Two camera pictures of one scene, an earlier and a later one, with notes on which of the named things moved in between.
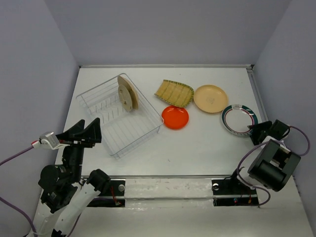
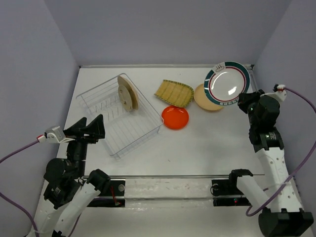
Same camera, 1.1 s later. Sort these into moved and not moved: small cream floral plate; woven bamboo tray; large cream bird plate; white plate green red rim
Moved: white plate green red rim
Not moved: woven bamboo tray; small cream floral plate; large cream bird plate
